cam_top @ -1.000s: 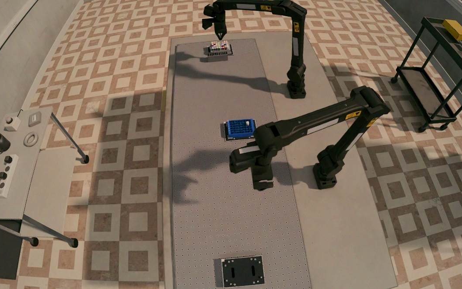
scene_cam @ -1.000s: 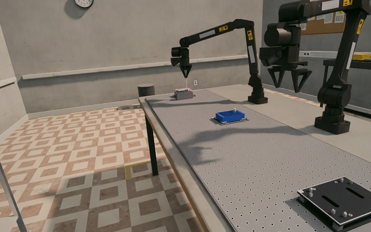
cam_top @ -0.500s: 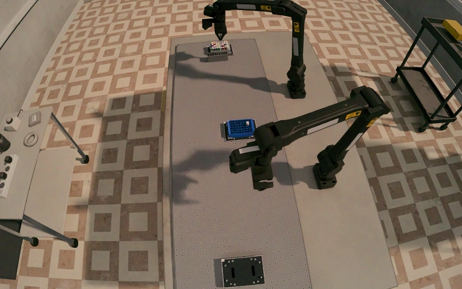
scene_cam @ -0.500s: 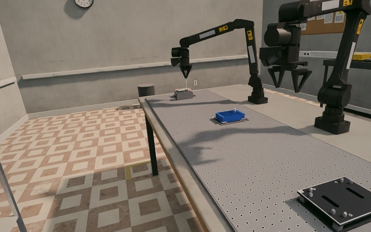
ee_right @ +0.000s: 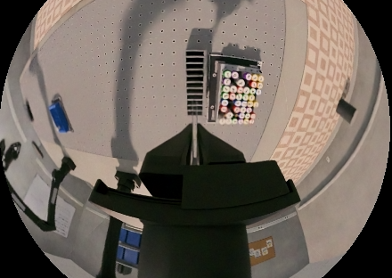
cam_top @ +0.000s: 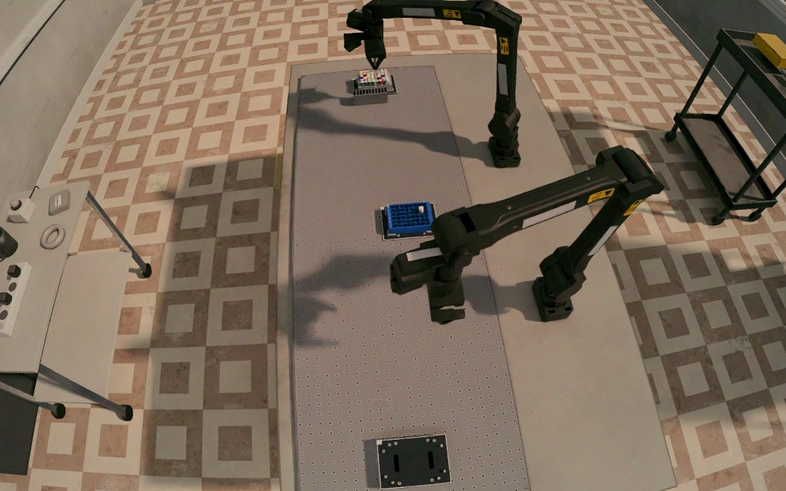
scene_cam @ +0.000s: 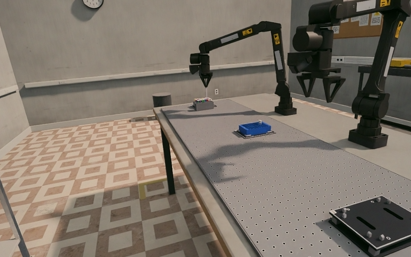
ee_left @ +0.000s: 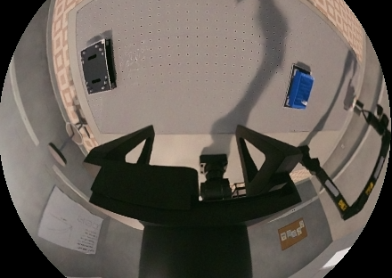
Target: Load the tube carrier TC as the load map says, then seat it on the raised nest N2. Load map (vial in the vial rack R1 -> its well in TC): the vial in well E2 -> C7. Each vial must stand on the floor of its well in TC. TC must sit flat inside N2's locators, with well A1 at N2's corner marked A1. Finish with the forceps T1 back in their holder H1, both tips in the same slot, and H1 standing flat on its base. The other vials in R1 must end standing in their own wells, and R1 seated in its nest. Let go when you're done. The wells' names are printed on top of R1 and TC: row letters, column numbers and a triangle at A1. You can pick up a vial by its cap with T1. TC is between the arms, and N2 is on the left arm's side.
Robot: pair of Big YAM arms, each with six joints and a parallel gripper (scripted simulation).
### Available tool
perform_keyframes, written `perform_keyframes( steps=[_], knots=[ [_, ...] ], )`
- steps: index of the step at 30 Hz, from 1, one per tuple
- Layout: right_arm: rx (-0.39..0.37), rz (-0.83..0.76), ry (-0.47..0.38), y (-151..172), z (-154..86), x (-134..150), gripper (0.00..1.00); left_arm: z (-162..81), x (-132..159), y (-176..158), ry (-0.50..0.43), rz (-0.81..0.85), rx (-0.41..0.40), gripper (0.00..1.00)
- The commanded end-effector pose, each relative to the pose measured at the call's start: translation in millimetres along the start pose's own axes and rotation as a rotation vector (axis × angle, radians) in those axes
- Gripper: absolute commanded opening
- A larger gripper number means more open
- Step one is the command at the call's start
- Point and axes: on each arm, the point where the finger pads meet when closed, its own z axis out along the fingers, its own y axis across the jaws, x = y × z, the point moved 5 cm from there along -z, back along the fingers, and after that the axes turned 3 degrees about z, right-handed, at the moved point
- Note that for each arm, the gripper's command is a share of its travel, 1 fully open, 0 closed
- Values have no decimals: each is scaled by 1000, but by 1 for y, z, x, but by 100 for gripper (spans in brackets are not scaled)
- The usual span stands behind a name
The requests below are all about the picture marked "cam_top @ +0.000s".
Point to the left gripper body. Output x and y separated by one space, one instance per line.
455 297

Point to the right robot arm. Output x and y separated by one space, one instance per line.
484 13

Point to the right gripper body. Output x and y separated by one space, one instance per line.
380 49

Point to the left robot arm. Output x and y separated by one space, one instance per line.
623 177

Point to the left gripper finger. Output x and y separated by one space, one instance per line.
459 314

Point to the blue tube carrier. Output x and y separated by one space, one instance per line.
400 223

